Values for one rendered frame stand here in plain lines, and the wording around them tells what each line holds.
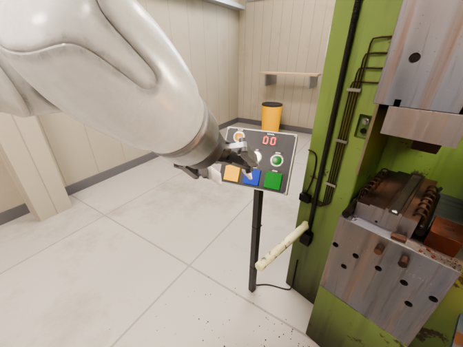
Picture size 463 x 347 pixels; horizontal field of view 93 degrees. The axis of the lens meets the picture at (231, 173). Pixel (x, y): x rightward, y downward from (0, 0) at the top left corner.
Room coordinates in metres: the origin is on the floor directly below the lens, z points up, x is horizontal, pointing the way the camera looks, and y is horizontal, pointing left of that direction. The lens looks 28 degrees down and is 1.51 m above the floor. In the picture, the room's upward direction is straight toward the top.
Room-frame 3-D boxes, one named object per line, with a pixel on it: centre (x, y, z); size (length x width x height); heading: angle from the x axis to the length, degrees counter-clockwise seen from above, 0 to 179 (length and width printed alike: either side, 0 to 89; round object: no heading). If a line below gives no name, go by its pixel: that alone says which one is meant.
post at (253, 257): (1.03, -0.15, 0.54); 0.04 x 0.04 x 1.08; 43
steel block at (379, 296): (0.79, -0.79, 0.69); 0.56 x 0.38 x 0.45; 133
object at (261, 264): (0.87, -0.29, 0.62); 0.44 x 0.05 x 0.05; 133
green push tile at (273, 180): (0.87, -0.19, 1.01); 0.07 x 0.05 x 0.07; 68
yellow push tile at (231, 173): (0.95, 0.00, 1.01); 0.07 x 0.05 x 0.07; 68
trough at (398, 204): (0.80, -0.76, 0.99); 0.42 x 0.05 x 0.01; 133
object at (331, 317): (0.79, -0.79, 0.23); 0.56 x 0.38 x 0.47; 133
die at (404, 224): (0.82, -0.74, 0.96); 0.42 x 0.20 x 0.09; 133
